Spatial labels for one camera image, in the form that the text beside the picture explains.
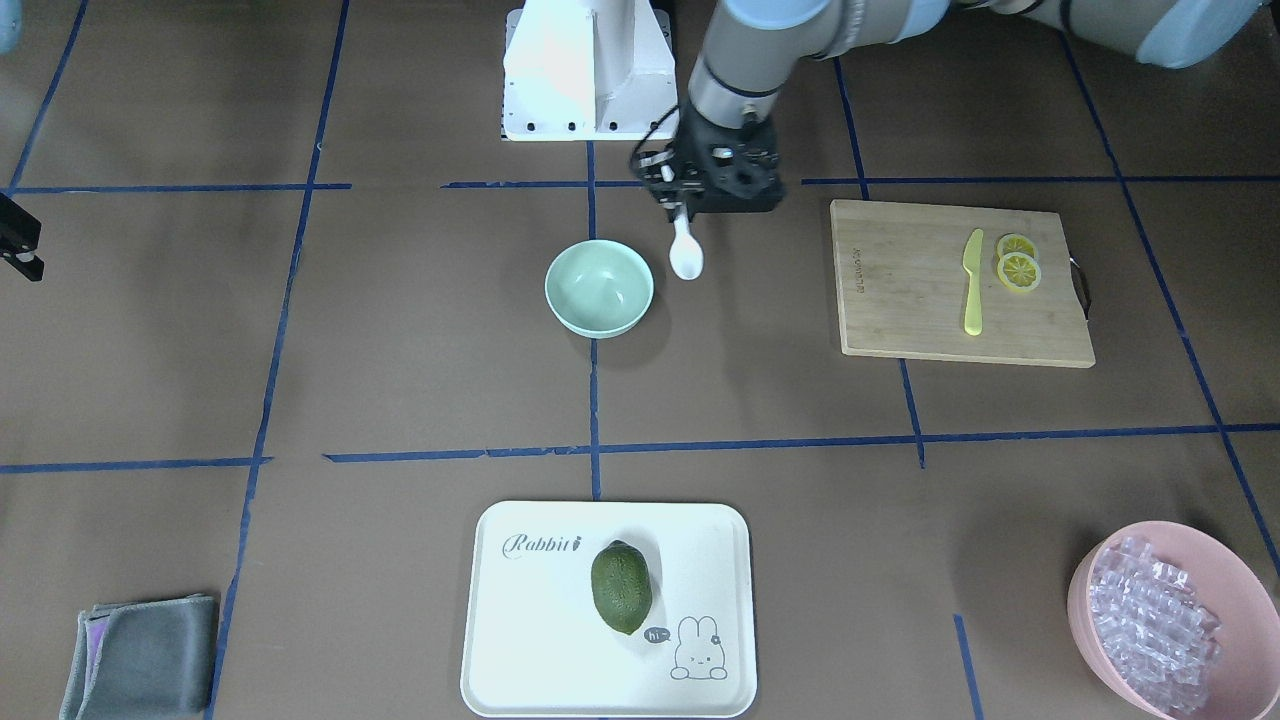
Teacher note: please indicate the green bowl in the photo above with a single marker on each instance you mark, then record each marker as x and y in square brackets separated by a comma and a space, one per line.
[599, 289]

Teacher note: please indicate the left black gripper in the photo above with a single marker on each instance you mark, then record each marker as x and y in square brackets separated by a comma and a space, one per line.
[692, 139]

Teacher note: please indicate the green avocado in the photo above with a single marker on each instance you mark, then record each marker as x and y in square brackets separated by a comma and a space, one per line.
[621, 587]

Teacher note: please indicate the bamboo cutting board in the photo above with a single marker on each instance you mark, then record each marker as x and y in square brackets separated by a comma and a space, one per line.
[901, 286]

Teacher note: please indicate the white plastic spoon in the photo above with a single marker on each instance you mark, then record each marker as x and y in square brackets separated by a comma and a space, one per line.
[685, 254]

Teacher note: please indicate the white rabbit tray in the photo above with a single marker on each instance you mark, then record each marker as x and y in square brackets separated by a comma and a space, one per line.
[535, 646]

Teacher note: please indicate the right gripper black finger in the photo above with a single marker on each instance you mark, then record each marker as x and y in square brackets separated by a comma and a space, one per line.
[19, 240]

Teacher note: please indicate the lower lemon slice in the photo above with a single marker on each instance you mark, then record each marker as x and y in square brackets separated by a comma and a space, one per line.
[1019, 272]

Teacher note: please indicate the grey folded cloth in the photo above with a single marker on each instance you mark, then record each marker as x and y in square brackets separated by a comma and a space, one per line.
[143, 660]

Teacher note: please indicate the white support pillar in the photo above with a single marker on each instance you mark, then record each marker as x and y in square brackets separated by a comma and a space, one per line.
[590, 46]

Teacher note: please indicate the white pillar base plate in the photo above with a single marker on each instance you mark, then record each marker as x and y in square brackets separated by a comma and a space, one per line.
[532, 113]

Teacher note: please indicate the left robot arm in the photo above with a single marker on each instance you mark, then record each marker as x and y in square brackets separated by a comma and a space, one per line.
[751, 47]

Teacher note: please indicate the clear ice cubes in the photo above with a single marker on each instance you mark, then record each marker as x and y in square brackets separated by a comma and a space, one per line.
[1161, 639]

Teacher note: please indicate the pink bowl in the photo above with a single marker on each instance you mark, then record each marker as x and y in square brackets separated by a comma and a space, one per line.
[1244, 683]

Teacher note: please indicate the yellow plastic knife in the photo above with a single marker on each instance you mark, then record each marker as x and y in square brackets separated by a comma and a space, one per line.
[972, 255]

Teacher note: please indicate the upper lemon slice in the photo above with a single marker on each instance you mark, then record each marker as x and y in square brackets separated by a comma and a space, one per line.
[1010, 243]

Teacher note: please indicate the lemon slice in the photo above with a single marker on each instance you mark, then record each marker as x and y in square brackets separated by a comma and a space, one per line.
[1019, 272]
[1010, 243]

